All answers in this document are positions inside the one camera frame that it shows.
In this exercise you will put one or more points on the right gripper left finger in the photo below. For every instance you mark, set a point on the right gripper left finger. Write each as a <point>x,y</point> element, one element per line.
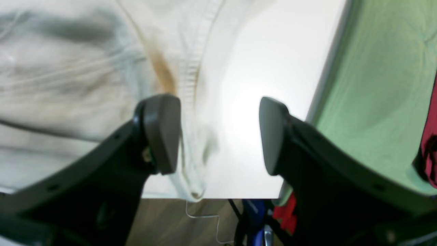
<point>94,201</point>

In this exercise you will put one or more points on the beige t-shirt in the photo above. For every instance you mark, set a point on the beige t-shirt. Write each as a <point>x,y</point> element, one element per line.
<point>72,72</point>

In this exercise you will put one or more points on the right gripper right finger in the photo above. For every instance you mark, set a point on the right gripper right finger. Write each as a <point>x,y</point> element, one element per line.
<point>339,201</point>

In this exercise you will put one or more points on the green fabric panel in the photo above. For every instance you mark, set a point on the green fabric panel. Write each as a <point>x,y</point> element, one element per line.
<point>374,92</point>

